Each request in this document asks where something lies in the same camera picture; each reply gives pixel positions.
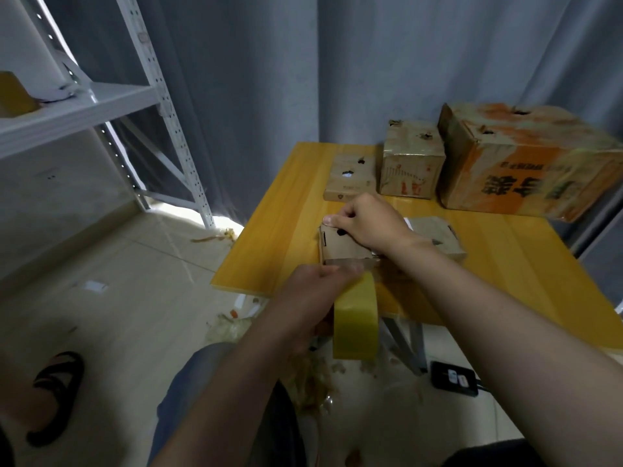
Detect person's left hand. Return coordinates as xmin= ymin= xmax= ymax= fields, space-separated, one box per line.
xmin=255 ymin=262 xmax=369 ymax=352

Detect small cardboard box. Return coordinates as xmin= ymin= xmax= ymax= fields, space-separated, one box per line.
xmin=322 ymin=151 xmax=380 ymax=203

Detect medium brown cardboard box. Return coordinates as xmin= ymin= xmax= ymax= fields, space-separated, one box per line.
xmin=378 ymin=117 xmax=448 ymax=201

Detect person's right forearm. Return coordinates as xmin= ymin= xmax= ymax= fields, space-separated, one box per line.
xmin=389 ymin=233 xmax=623 ymax=467

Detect person's left forearm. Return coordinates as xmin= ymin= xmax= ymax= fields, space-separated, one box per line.
xmin=150 ymin=326 xmax=315 ymax=467

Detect grey metal shelf unit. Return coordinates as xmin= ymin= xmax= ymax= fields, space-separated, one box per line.
xmin=0 ymin=0 xmax=218 ymax=232

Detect black power adapter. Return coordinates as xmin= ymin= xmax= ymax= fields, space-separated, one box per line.
xmin=429 ymin=359 xmax=481 ymax=398

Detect person's right leg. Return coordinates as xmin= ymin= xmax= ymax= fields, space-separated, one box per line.
xmin=442 ymin=437 xmax=548 ymax=467

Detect yellow tape roll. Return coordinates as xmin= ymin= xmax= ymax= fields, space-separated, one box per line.
xmin=332 ymin=271 xmax=382 ymax=363

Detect long white-labelled cardboard box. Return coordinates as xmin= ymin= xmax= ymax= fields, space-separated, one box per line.
xmin=318 ymin=215 xmax=467 ymax=280

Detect large orange print cardboard box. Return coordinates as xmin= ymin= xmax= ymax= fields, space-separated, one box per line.
xmin=435 ymin=101 xmax=623 ymax=226

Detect person's right hand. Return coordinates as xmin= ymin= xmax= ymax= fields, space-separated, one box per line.
xmin=323 ymin=192 xmax=434 ymax=261

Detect yellow wooden table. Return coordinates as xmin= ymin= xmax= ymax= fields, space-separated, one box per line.
xmin=210 ymin=141 xmax=623 ymax=376

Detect grey curtain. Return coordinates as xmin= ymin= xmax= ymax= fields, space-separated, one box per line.
xmin=39 ymin=0 xmax=623 ymax=254

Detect tape scraps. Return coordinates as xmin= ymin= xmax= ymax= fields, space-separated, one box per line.
xmin=202 ymin=308 xmax=340 ymax=416

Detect black sandal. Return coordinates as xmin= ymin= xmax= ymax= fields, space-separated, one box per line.
xmin=25 ymin=350 xmax=87 ymax=448

